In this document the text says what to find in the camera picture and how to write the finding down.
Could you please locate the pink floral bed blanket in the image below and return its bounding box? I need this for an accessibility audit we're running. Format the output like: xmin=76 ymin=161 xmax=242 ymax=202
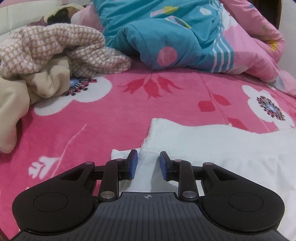
xmin=0 ymin=67 xmax=296 ymax=234

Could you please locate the pink checked blanket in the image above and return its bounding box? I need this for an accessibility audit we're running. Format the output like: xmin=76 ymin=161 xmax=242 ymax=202
xmin=0 ymin=24 xmax=132 ymax=80

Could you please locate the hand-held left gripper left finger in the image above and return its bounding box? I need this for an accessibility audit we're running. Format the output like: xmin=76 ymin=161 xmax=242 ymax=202
xmin=60 ymin=149 xmax=139 ymax=202

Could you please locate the pink and white headboard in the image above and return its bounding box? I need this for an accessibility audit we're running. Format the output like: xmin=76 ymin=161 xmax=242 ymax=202
xmin=0 ymin=0 xmax=93 ymax=35

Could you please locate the white sweatshirt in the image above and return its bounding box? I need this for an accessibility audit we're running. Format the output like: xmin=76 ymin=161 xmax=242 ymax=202
xmin=110 ymin=118 xmax=296 ymax=223

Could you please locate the wooden door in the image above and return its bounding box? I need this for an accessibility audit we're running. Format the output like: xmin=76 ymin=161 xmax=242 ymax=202
xmin=250 ymin=0 xmax=281 ymax=30

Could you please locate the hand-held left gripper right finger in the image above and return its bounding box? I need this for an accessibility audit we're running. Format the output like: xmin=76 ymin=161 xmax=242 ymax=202
xmin=159 ymin=151 xmax=241 ymax=202

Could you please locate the purple pillow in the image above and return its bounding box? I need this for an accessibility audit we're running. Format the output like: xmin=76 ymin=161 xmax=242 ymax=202
xmin=30 ymin=19 xmax=49 ymax=27

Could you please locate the blue and pink floral quilt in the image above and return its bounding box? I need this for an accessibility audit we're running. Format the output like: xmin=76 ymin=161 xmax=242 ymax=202
xmin=70 ymin=0 xmax=296 ymax=98

